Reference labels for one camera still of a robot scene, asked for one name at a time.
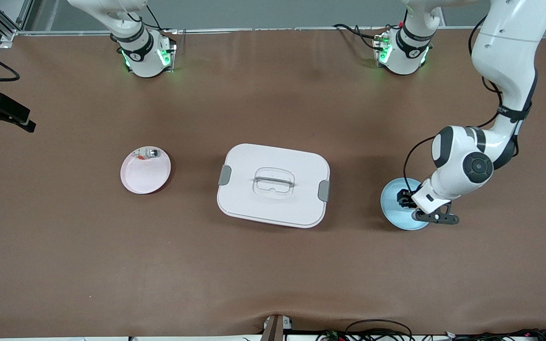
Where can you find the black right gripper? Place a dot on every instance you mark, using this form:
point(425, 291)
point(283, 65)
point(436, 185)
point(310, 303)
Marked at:
point(2, 107)

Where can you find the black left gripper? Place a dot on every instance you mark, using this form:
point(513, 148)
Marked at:
point(406, 199)

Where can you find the orange and black push-button switch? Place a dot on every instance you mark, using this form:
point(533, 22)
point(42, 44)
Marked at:
point(409, 202)

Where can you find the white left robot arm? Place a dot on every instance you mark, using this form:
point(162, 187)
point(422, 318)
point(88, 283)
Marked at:
point(505, 47)

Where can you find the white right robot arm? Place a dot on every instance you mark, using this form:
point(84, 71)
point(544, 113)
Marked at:
point(145, 61)

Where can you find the light blue round plate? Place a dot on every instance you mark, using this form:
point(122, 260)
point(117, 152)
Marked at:
point(394, 215)

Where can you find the grey box latch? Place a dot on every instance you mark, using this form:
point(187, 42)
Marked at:
point(224, 175)
point(323, 191)

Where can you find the white lidded storage box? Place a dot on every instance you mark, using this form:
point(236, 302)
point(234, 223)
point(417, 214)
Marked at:
point(254, 208)

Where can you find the pink round plate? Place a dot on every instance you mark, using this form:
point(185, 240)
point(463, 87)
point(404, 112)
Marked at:
point(142, 182)

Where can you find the aluminium frame profile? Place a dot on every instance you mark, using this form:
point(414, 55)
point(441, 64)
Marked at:
point(9, 35)

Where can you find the brown camera mount bracket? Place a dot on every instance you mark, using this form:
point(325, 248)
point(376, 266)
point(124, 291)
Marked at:
point(273, 329)

